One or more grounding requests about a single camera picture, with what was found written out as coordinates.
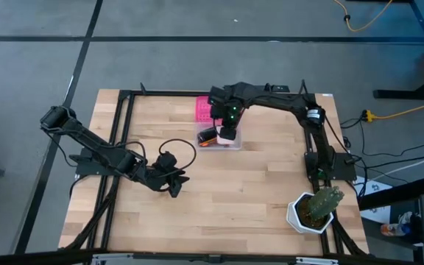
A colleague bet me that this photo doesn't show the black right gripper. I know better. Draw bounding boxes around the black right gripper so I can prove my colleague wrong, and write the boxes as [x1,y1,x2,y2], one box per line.
[208,85,244,141]

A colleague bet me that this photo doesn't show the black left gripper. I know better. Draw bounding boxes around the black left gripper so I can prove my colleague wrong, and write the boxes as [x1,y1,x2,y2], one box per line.
[144,169,191,199]

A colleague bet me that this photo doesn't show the clear pencil box pink lid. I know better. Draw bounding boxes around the clear pencil box pink lid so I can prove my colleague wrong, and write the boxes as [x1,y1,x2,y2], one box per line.
[194,94,244,151]

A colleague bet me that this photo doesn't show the potted cactus in white pot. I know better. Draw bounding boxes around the potted cactus in white pot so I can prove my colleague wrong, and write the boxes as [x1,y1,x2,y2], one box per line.
[286,191,335,235]

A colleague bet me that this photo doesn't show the green cactus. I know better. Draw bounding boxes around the green cactus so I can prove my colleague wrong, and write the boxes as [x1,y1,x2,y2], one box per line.
[307,185,345,222]

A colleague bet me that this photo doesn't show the white printed floor sheet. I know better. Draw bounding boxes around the white printed floor sheet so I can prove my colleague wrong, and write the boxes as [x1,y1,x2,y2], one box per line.
[354,175,394,225]

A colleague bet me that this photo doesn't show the plastic drink bottle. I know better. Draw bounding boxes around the plastic drink bottle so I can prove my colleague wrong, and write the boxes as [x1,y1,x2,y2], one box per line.
[379,222,412,238]

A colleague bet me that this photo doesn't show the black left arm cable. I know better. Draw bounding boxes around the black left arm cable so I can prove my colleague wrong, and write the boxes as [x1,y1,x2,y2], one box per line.
[158,138,198,174]

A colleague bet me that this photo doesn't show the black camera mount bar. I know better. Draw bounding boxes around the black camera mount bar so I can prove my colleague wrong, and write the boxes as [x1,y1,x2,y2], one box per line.
[222,83,291,93]

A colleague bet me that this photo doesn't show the black aluminium table frame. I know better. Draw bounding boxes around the black aluminium table frame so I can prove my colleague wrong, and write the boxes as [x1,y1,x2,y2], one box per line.
[63,88,368,258]

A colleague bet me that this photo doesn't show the black rail silver brackets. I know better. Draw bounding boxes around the black rail silver brackets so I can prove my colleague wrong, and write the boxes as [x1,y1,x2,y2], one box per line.
[0,249,424,265]

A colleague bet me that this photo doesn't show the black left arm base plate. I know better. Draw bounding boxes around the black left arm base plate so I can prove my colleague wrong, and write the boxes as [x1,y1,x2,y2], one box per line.
[68,146,125,177]

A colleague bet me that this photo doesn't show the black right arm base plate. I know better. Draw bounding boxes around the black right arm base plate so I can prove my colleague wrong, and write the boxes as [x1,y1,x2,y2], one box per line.
[304,151,357,182]

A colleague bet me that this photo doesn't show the yellow extension cord plug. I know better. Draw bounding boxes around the yellow extension cord plug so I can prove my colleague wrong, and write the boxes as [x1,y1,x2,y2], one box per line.
[360,104,424,124]

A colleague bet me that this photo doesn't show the thin yellow floor cable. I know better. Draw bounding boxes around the thin yellow floor cable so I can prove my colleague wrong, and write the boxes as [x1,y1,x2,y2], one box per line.
[334,0,395,33]

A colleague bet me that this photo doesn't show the black floor cable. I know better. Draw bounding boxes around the black floor cable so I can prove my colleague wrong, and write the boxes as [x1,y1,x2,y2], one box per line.
[358,141,424,158]

